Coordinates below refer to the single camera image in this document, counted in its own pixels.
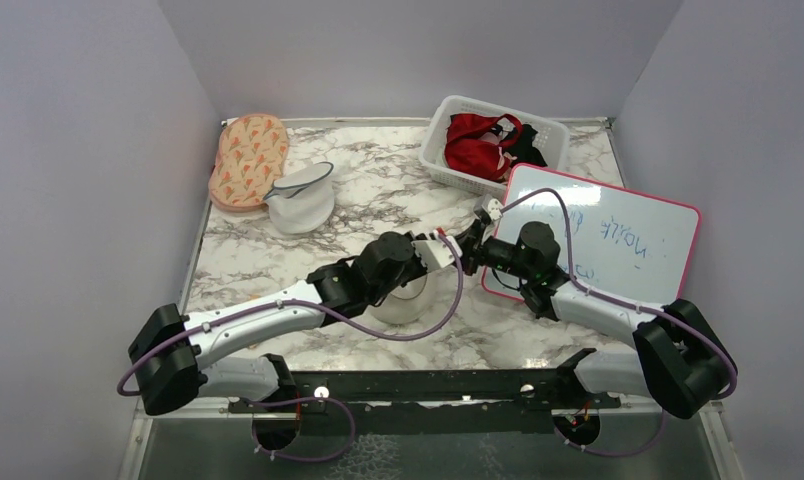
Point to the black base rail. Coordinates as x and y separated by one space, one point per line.
412 402

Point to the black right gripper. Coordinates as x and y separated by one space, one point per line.
477 230

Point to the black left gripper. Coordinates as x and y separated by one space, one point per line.
420 270

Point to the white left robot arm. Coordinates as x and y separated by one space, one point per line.
177 358

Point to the red bra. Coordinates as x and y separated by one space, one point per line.
473 148

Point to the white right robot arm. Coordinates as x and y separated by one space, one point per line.
674 356

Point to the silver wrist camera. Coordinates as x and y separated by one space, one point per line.
488 209
437 252

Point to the orange floral laundry bag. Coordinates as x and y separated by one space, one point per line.
250 157

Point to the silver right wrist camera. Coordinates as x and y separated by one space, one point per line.
488 209

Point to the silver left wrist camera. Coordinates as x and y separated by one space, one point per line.
437 252

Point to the pink framed whiteboard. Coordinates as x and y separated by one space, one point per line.
624 242

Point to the black garment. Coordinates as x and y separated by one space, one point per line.
523 150

